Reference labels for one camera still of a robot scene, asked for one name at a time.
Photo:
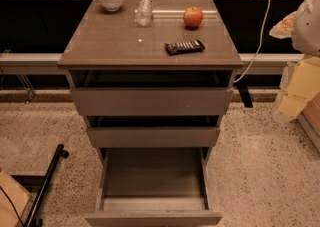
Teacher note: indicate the cardboard box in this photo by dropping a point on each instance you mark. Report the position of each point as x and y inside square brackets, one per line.
[14, 199]
[310, 120]

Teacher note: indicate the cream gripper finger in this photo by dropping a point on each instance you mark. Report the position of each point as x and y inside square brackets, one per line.
[288, 105]
[283, 29]

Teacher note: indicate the cardboard box left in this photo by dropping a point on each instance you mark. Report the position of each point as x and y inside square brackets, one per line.
[14, 199]

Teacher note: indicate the grey drawer cabinet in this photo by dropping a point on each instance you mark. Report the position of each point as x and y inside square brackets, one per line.
[109, 41]

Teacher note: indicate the grey top drawer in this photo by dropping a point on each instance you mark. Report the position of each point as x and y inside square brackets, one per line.
[151, 93]

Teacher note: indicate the black metal stand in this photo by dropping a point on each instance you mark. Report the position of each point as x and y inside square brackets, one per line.
[38, 186]

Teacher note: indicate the grey drawer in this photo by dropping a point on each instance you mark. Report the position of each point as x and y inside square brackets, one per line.
[153, 187]
[154, 131]
[151, 93]

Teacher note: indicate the clear glass jar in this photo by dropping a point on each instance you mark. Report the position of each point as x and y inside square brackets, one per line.
[143, 13]

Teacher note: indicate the grey bottom drawer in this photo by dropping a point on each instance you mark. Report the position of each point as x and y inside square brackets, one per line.
[153, 187]

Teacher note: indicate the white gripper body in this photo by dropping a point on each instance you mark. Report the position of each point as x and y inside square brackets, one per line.
[308, 27]

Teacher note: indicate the red apple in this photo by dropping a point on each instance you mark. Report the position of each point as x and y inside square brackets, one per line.
[193, 17]

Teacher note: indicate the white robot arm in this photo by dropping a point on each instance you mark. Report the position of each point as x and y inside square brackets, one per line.
[305, 36]

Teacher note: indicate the cardboard box right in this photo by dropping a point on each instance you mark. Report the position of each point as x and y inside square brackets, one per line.
[310, 120]

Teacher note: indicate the grey middle drawer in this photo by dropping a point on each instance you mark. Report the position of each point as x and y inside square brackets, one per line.
[154, 131]

